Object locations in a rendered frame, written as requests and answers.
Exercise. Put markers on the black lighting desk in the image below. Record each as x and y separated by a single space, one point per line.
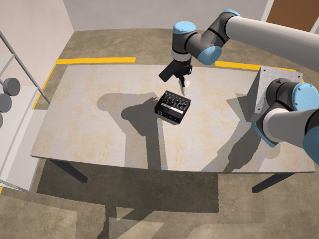
172 106

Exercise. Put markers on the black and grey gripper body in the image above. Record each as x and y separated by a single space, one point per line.
184 69

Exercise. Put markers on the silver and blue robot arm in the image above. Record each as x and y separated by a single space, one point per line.
299 127

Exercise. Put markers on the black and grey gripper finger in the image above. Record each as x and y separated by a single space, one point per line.
183 83

